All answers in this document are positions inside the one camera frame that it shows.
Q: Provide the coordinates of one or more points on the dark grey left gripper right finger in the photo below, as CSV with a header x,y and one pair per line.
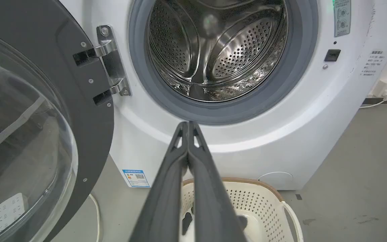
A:
x,y
210,198

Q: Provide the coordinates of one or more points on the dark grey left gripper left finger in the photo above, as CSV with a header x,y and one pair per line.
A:
x,y
166,198

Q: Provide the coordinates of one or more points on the white front-load washing machine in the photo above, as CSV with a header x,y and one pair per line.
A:
x,y
281,127

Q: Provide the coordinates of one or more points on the grey washing machine door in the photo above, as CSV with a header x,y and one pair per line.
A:
x,y
29,134

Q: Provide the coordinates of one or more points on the cream perforated laundry basket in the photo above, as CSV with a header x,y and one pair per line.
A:
x,y
264,211

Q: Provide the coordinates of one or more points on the white wall power socket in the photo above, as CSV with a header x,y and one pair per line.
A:
x,y
385,88

